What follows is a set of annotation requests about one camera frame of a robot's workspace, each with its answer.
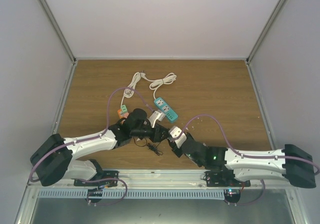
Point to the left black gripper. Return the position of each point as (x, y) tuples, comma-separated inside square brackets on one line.
[(157, 136)]

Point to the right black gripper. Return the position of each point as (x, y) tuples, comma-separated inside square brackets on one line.
[(173, 146)]

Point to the teal power strip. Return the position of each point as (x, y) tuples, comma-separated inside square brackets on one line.
[(166, 109)]

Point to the green charger plug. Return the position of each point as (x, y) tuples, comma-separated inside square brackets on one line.
[(123, 108)]

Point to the orange power strip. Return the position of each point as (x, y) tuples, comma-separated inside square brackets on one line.
[(120, 113)]

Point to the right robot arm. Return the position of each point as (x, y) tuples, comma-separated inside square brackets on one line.
[(226, 165)]

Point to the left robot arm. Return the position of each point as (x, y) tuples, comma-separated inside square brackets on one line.
[(59, 158)]

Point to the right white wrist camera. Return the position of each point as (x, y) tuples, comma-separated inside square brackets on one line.
[(177, 136)]

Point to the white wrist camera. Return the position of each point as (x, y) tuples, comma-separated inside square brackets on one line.
[(177, 136), (157, 115)]

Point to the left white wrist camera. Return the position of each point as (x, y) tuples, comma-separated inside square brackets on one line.
[(157, 115)]

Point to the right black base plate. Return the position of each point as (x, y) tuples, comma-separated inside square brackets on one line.
[(226, 179)]

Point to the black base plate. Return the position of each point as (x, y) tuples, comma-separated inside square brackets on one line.
[(95, 189), (226, 179)]

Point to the aluminium front rail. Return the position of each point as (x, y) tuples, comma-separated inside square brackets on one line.
[(167, 179)]

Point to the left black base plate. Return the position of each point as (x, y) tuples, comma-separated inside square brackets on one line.
[(95, 189)]

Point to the grey slotted cable duct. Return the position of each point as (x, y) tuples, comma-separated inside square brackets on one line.
[(132, 194)]

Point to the left aluminium frame post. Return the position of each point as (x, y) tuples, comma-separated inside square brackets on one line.
[(56, 28)]

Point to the aluminium frame post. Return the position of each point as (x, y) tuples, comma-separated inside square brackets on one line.
[(56, 28), (271, 19)]

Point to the right aluminium frame post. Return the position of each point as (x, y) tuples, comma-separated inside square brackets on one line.
[(271, 19)]

